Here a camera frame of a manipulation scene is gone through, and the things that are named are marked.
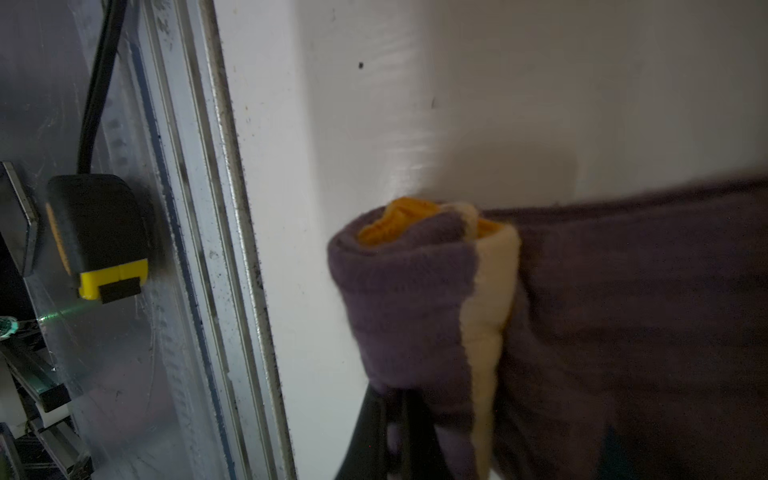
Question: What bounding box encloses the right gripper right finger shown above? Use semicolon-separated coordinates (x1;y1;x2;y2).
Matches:
400;391;453;480

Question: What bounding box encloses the purple striped sock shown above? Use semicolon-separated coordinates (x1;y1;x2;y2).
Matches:
328;178;767;479

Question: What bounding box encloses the yellow black tape measure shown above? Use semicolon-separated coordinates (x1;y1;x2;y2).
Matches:
45;174;149;304

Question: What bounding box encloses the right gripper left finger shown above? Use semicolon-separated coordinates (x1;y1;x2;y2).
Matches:
335;386;389;480

